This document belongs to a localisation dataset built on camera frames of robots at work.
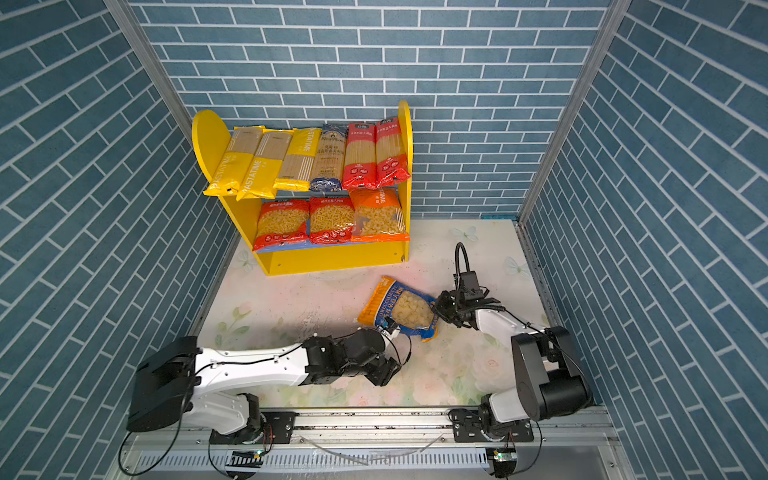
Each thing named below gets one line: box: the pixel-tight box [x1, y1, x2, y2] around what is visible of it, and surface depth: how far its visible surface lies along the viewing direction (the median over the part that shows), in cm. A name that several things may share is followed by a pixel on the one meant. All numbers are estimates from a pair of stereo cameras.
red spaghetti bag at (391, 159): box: [376, 117, 411, 188], surface depth 79 cm
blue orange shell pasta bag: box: [358, 276, 440, 342], surface depth 93 cm
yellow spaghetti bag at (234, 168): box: [203, 126, 265, 195], surface depth 77 cm
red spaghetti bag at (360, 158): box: [342, 123, 378, 190], surface depth 78 cm
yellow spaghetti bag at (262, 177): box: [235, 129, 294, 201], surface depth 76 cm
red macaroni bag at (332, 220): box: [310, 196, 355, 245], surface depth 98 cm
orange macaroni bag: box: [349, 188, 411, 243], surface depth 98 cm
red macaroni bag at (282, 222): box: [253, 199, 310, 251], surface depth 97 cm
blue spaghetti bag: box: [310, 124, 348, 193], surface depth 77 cm
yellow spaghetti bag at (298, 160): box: [273, 128, 322, 192], surface depth 78 cm
